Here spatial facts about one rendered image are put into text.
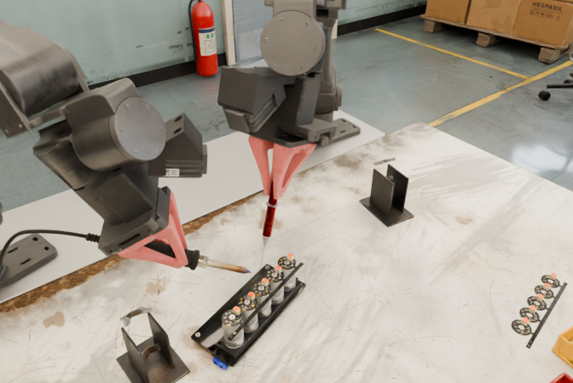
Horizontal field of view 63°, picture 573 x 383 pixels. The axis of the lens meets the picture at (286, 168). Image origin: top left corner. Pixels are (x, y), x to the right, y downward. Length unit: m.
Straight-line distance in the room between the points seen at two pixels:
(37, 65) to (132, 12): 2.76
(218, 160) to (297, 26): 0.58
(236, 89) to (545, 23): 3.69
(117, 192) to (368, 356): 0.36
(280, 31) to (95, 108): 0.17
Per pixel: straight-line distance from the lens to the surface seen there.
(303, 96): 0.49
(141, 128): 0.43
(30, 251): 0.84
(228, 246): 0.77
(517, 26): 4.14
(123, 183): 0.48
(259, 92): 0.44
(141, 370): 0.62
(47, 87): 0.47
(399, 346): 0.66
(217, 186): 0.90
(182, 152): 0.47
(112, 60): 3.24
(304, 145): 0.54
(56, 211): 0.93
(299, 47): 0.44
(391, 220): 0.83
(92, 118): 0.44
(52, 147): 0.47
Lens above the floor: 1.27
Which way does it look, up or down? 33 degrees down
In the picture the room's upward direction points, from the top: straight up
